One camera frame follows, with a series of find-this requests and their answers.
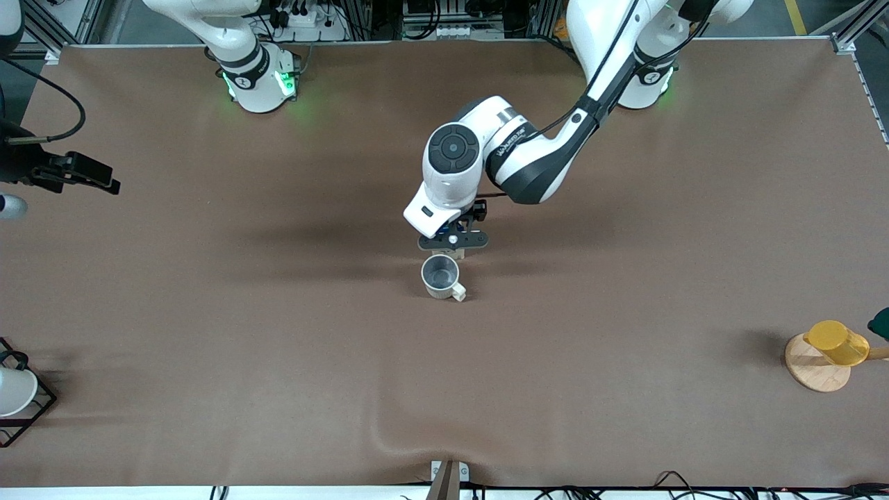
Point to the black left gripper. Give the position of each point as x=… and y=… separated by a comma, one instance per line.
x=476, y=211

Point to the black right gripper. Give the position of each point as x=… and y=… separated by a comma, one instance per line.
x=22, y=167

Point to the blue milk carton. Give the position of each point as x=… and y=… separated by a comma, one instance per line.
x=448, y=253

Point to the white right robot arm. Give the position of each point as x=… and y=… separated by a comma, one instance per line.
x=260, y=83

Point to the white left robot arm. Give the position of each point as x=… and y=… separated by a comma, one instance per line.
x=451, y=180

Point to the yellow plastic cup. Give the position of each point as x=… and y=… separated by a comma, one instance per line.
x=837, y=342

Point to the dark green cup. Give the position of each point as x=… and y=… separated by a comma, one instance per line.
x=881, y=325

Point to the brown table cover sheet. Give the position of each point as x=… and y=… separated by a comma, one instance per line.
x=444, y=382

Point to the small white power strip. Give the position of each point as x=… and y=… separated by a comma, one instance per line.
x=469, y=31

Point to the pile of orange bread rolls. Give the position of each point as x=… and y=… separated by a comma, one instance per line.
x=559, y=28

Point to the white bowl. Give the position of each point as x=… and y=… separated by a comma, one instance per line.
x=14, y=390

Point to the white power strip with plugs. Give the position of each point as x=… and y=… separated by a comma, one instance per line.
x=309, y=21

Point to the wooden mug stand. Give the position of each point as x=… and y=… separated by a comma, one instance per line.
x=812, y=371

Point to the aluminium frame profile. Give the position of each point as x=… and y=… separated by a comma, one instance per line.
x=92, y=17
x=844, y=43

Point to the grey metal mounting bracket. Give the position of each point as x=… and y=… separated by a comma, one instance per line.
x=448, y=476

